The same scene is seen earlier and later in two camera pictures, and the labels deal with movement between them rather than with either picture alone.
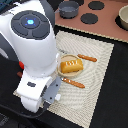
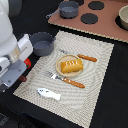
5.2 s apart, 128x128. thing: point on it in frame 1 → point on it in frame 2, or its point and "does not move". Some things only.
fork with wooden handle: [74, 83] does not move
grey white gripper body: [37, 92] → [12, 68]
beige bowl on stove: [123, 14] does not move
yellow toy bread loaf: [73, 65] does not move
